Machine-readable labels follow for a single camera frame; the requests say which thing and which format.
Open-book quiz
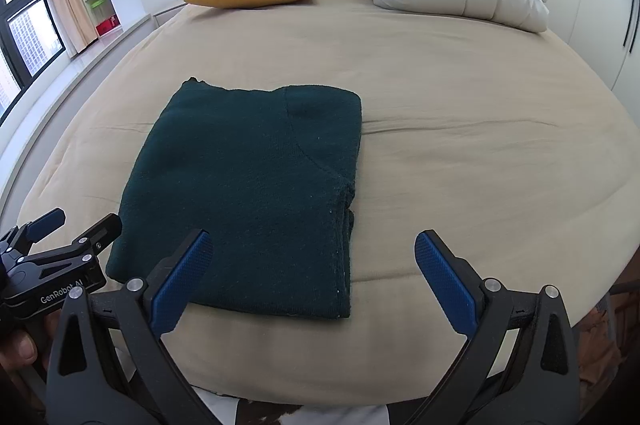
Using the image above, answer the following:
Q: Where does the person's left hand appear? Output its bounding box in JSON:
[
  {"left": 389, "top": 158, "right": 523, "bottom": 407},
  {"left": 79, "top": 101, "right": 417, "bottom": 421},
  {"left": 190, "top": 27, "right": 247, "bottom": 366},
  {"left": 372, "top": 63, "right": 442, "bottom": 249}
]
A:
[{"left": 0, "top": 307, "right": 63, "bottom": 376}]

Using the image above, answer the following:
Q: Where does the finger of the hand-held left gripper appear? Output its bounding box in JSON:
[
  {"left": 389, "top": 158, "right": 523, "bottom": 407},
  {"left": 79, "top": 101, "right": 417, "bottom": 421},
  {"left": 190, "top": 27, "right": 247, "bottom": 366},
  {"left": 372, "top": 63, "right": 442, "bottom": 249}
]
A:
[
  {"left": 60, "top": 213, "right": 123, "bottom": 262},
  {"left": 10, "top": 207, "right": 67, "bottom": 256}
]

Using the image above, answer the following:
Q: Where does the white and brown cloth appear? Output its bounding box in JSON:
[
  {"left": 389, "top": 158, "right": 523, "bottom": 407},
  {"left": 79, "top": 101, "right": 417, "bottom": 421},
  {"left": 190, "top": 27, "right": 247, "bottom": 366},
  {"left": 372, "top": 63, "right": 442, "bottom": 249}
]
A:
[{"left": 190, "top": 387, "right": 401, "bottom": 425}]

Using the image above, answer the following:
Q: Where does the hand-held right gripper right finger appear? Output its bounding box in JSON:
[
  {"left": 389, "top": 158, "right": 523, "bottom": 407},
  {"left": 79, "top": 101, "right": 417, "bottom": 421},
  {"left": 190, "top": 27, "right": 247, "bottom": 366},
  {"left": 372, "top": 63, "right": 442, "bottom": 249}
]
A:
[{"left": 405, "top": 230, "right": 581, "bottom": 425}]

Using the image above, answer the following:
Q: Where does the dark green knit sweater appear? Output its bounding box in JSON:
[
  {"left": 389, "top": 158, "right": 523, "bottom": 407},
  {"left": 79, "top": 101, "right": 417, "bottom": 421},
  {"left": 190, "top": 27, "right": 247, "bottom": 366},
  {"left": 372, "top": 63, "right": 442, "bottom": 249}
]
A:
[{"left": 106, "top": 77, "right": 363, "bottom": 320}]

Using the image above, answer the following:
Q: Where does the bed with beige sheet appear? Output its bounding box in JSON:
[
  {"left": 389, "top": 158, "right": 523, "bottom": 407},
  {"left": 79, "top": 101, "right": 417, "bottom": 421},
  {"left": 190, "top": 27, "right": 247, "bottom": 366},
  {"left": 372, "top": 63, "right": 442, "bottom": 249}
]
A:
[{"left": 0, "top": 0, "right": 640, "bottom": 406}]

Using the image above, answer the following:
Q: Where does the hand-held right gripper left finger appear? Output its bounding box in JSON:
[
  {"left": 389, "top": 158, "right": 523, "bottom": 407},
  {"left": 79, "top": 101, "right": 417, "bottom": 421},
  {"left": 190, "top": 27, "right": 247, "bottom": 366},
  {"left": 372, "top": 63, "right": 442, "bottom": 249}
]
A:
[{"left": 44, "top": 229, "right": 216, "bottom": 425}]

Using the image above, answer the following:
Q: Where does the black framed window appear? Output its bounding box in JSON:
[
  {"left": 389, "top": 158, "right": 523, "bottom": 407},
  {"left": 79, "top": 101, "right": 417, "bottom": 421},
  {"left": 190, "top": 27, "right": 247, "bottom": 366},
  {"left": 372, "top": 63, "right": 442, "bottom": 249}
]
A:
[{"left": 0, "top": 0, "right": 66, "bottom": 110}]

